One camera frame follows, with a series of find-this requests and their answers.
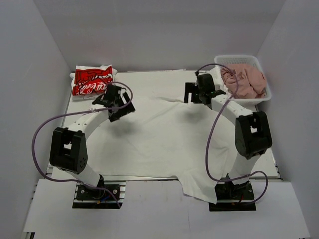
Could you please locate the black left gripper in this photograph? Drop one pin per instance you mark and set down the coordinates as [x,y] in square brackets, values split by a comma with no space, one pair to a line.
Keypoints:
[119,109]

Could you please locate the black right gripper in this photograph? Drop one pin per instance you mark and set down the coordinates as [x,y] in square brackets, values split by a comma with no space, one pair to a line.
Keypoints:
[193,92]

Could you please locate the pink t-shirt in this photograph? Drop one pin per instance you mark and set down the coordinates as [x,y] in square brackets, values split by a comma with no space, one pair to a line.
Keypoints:
[252,82]

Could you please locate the white t-shirt black graphic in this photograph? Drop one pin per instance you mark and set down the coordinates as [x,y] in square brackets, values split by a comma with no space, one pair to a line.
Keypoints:
[166,138]

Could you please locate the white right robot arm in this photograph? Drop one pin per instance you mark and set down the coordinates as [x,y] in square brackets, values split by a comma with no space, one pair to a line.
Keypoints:
[252,132]

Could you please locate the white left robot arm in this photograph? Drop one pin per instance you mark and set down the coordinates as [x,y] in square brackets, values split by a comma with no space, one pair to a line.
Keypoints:
[69,145]

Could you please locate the white plastic basket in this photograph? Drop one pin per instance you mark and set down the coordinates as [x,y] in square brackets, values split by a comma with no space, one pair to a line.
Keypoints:
[242,59]

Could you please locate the folded red coca-cola t-shirt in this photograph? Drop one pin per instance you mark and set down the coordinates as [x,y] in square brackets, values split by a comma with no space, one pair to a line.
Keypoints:
[88,83]

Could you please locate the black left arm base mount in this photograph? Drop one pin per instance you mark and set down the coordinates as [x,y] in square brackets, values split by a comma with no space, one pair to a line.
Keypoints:
[85,198]

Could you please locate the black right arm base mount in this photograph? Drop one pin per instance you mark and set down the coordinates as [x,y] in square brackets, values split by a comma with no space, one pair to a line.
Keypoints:
[233,197]

